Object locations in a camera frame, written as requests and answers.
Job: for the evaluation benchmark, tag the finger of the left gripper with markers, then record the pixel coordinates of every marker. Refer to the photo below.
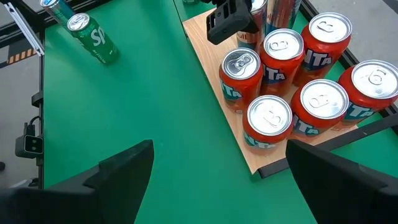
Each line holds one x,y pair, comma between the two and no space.
228,21

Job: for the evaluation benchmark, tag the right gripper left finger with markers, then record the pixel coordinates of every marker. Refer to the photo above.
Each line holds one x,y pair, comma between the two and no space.
118,186

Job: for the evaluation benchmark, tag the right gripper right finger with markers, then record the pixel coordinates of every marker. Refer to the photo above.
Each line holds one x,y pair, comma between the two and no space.
335,193

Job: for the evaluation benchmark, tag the green table mat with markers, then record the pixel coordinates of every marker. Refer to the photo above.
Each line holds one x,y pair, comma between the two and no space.
155,109

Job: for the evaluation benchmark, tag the black table-level camera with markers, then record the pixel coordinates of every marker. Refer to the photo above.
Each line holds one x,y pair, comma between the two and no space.
31,145

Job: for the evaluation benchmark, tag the black mat with orange stripes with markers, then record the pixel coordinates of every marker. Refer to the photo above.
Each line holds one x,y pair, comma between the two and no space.
21,56

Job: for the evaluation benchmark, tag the silver aluminium bar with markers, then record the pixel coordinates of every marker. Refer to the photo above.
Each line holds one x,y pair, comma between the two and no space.
26,31

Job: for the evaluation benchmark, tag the red Fanta can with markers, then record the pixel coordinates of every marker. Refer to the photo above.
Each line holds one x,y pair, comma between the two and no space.
283,45
376,79
269,116
330,28
323,99
242,63

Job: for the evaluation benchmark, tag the green Sprite can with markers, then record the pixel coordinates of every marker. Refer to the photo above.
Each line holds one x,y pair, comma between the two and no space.
96,40

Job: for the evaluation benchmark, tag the wooden shelf with black frame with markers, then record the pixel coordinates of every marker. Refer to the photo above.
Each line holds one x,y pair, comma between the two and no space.
211,62

